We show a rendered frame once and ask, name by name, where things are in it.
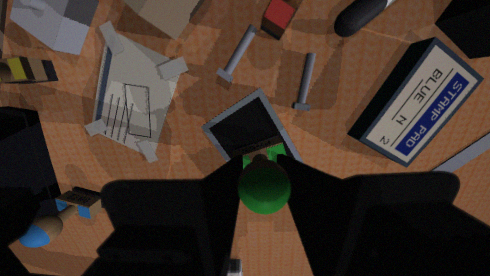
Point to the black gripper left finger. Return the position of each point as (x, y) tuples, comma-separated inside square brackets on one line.
[(209, 205)]

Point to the tan cube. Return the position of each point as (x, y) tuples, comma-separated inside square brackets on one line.
[(170, 16)]

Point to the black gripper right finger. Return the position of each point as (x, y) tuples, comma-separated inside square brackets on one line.
[(329, 211)]

